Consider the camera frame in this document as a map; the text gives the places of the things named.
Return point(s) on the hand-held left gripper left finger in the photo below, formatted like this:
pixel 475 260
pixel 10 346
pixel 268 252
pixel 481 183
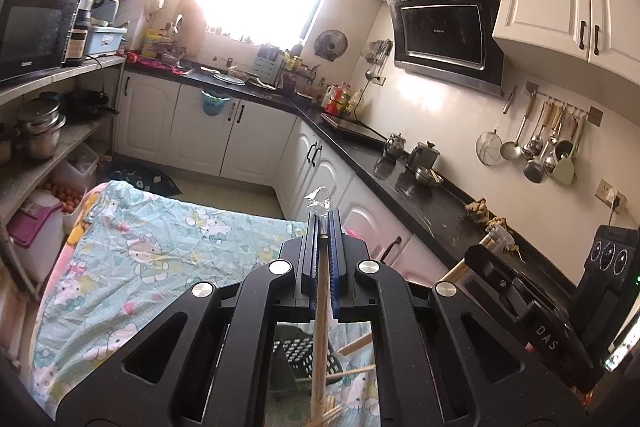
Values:
pixel 313 257

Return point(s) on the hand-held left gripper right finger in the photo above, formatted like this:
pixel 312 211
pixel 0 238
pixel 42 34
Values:
pixel 335 267

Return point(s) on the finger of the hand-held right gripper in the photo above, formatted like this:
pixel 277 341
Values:
pixel 487 264

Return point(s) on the plain wooden chopstick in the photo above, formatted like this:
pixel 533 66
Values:
pixel 495 239
pixel 320 337

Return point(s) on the clear plastic chopstick wrapper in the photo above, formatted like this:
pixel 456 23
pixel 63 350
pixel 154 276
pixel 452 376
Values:
pixel 317 202

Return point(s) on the green plastic utensil basket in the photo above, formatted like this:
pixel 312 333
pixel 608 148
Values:
pixel 300 352

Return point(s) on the bunch of wooden chopsticks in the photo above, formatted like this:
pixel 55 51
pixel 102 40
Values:
pixel 350 372

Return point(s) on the row of hanging kitchen utensils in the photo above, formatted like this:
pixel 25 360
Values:
pixel 566 162

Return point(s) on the ginger root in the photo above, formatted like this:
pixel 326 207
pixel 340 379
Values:
pixel 472 209

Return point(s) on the steel bowl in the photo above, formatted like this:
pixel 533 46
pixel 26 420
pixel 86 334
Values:
pixel 427 177

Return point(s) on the steel kettle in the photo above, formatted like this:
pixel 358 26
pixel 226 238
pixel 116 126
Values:
pixel 422 157

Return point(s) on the black induction cooktop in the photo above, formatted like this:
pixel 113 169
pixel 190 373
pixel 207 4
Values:
pixel 352 130

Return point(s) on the steel teapot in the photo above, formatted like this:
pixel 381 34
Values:
pixel 395 146

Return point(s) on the printed blanket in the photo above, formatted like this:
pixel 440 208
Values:
pixel 175 247

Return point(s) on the red sauce bottle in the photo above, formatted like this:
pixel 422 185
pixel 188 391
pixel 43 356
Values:
pixel 340 101

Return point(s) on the yellow oil bottle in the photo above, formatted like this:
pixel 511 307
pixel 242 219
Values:
pixel 356 103

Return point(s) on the blue hanging bin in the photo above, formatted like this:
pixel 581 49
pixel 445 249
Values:
pixel 215 103

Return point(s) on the black dish rack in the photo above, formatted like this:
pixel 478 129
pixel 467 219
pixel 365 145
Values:
pixel 300 72

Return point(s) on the black bag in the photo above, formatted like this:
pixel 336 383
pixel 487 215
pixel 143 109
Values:
pixel 137 177

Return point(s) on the blue drawer organizer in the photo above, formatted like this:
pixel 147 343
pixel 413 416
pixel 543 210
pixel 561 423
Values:
pixel 265 68

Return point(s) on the black range hood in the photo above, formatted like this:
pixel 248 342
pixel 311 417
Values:
pixel 440 32

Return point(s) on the white plastic storage bin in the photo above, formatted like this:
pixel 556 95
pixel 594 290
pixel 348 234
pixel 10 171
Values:
pixel 80 169

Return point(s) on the pale cutting board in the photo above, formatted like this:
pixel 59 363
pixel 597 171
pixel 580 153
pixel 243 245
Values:
pixel 192 27

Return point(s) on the black frying pan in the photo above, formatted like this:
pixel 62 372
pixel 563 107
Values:
pixel 90 103

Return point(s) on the pink lidded storage box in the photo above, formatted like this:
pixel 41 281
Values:
pixel 32 227

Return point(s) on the blue plastic container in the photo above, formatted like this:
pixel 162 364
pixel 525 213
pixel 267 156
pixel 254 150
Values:
pixel 105 41

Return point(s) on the stone shelf unit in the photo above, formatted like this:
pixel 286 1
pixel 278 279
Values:
pixel 50 74

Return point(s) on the black microwave oven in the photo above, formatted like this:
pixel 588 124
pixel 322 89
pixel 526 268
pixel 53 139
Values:
pixel 30 32

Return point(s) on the wall socket with plug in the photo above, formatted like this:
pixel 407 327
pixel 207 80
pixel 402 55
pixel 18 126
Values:
pixel 610 193

